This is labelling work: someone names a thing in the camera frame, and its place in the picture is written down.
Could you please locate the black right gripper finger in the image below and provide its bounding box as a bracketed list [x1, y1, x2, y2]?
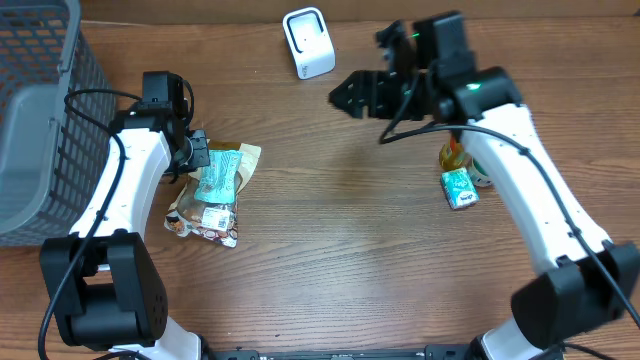
[375, 20, 415, 74]
[328, 70, 373, 119]

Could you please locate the teal wet wipes packet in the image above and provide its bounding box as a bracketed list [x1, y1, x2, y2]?
[194, 150, 243, 204]

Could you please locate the brown snack pouch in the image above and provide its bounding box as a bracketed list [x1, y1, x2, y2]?
[164, 140, 262, 248]

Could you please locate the yellow oil bottle silver cap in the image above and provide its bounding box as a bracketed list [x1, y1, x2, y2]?
[439, 137, 471, 172]

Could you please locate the teal white tissue pack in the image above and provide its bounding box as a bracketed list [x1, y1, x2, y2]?
[441, 168, 480, 210]

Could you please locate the green lid white jar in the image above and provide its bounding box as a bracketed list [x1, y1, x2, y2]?
[467, 158, 493, 187]

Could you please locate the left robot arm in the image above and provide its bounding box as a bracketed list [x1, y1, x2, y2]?
[37, 71, 214, 359]

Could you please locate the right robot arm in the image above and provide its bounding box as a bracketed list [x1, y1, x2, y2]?
[328, 11, 639, 359]

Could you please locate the white barcode scanner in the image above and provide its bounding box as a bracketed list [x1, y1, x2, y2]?
[282, 7, 336, 80]

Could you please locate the grey plastic mesh basket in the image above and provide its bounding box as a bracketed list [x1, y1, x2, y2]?
[1, 0, 116, 247]

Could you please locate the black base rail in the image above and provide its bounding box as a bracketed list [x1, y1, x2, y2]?
[204, 344, 476, 360]

